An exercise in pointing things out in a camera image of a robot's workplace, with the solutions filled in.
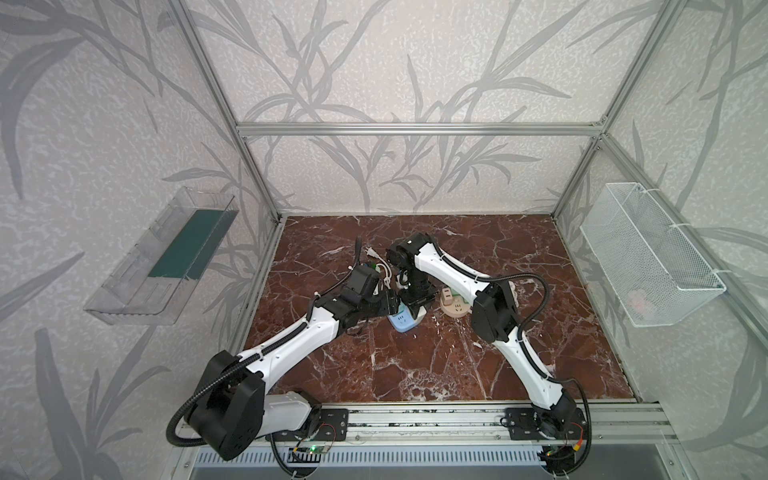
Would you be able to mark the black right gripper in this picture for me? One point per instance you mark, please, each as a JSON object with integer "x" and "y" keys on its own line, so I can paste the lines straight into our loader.
{"x": 414, "y": 294}

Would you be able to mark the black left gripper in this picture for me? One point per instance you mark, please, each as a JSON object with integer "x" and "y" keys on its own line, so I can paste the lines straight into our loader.
{"x": 390, "y": 302}

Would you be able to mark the pink cube adapter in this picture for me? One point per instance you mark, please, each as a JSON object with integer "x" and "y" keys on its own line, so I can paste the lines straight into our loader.
{"x": 447, "y": 294}

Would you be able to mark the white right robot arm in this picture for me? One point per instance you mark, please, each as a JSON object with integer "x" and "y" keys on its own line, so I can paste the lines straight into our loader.
{"x": 495, "y": 318}

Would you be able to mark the blue square power strip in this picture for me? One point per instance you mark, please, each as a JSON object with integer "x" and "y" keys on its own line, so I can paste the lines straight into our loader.
{"x": 415, "y": 320}

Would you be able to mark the pink round power strip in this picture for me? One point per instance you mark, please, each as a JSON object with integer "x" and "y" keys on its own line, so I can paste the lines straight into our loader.
{"x": 454, "y": 307}

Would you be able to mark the aluminium front rail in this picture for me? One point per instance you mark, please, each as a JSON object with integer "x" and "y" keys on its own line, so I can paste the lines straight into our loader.
{"x": 486, "y": 423}

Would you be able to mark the white wire mesh basket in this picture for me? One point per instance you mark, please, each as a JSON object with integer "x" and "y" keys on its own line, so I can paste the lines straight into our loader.
{"x": 658, "y": 275}

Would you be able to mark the clear plastic wall tray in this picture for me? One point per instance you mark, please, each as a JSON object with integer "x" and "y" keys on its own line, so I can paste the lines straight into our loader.
{"x": 155, "y": 280}

